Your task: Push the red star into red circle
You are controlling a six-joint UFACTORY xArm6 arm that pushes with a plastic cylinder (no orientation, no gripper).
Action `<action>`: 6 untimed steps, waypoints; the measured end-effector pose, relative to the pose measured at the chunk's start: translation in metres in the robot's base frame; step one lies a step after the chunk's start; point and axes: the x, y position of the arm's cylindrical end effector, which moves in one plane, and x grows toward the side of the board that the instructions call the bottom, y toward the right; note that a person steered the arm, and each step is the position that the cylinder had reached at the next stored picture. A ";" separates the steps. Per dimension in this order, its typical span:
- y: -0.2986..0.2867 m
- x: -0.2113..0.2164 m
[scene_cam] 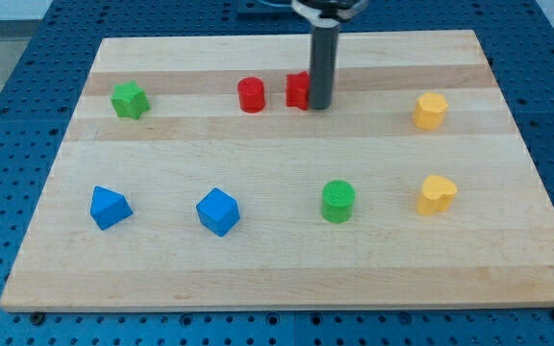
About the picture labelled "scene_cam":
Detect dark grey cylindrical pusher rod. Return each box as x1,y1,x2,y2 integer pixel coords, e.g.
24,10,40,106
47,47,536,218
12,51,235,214
308,20,340,110

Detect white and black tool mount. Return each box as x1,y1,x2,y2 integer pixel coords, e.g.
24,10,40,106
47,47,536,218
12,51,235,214
291,0,369,27

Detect red star block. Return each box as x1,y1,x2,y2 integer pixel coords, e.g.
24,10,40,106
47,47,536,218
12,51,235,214
286,71,310,111

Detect green star block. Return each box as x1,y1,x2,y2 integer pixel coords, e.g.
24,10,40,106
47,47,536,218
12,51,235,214
111,80,151,120

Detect red cylinder block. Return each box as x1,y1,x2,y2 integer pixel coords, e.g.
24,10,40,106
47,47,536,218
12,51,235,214
238,77,265,113

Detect yellow hexagon block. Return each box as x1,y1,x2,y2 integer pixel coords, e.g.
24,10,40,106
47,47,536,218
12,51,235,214
413,92,448,131

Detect green cylinder block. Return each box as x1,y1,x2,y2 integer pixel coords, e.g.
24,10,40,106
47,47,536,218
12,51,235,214
321,180,356,224

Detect light wooden board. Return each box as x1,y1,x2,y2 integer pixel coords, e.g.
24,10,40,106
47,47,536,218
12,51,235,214
0,30,554,312

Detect yellow heart block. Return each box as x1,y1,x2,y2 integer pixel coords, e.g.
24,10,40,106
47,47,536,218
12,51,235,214
415,175,458,216

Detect blue cube block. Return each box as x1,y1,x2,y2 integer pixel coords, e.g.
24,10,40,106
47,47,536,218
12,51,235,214
196,187,239,237

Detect blue triangle block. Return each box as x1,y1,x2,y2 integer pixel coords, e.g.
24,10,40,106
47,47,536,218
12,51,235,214
89,185,133,231

